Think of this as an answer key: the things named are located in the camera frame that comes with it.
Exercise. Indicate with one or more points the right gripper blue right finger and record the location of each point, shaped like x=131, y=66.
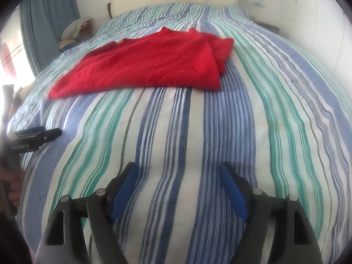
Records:
x=252, y=205

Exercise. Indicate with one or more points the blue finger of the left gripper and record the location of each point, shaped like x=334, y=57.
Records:
x=29, y=131

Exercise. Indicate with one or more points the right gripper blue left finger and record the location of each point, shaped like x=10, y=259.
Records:
x=107, y=205

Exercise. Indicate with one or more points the red knit sweater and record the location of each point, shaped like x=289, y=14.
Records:
x=167, y=58

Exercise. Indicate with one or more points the pile of clothes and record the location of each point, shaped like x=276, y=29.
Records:
x=77, y=32

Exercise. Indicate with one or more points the person's left hand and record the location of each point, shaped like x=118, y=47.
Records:
x=14, y=181

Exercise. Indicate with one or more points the red hanging garment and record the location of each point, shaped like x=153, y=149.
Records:
x=7, y=62

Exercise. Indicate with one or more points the striped blue green bedspread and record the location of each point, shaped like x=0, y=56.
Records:
x=280, y=118

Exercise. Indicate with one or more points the teal curtain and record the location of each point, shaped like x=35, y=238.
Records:
x=42, y=24

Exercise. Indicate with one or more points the white wardrobe doors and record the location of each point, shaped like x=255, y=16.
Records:
x=321, y=28

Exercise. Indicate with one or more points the wall socket with blue plugs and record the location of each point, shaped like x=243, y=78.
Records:
x=257, y=3

